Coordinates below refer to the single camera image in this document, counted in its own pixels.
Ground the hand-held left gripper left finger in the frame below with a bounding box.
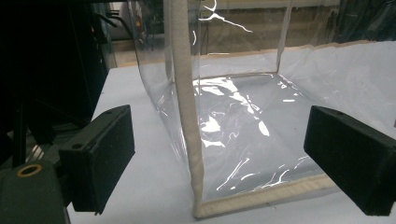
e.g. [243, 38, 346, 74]
[58, 104, 136, 216]

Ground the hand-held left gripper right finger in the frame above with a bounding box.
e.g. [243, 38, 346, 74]
[303, 105, 396, 217]

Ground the clear plastic bag beige trim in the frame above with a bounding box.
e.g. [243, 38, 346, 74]
[126, 0, 396, 219]

